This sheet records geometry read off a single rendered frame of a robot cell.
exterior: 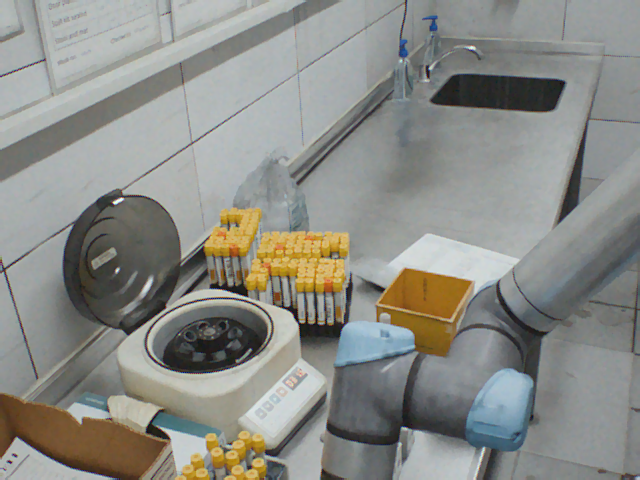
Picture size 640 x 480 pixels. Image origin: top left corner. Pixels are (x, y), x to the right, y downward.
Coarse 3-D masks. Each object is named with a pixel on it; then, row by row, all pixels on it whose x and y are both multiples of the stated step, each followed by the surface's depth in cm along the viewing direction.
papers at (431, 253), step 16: (432, 240) 156; (448, 240) 156; (400, 256) 151; (416, 256) 151; (432, 256) 150; (448, 256) 150; (464, 256) 150; (480, 256) 149; (496, 256) 149; (448, 272) 145; (464, 272) 144; (480, 272) 144; (496, 272) 143
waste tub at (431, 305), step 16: (400, 272) 129; (416, 272) 130; (432, 272) 129; (400, 288) 130; (416, 288) 131; (432, 288) 130; (448, 288) 128; (464, 288) 127; (384, 304) 124; (400, 304) 132; (416, 304) 133; (432, 304) 131; (448, 304) 130; (464, 304) 121; (400, 320) 120; (416, 320) 118; (432, 320) 117; (448, 320) 116; (416, 336) 120; (432, 336) 118; (448, 336) 117; (432, 352) 120
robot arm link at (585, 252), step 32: (608, 192) 66; (576, 224) 68; (608, 224) 65; (544, 256) 71; (576, 256) 68; (608, 256) 67; (480, 288) 82; (512, 288) 74; (544, 288) 71; (576, 288) 70; (480, 320) 75; (512, 320) 74; (544, 320) 73
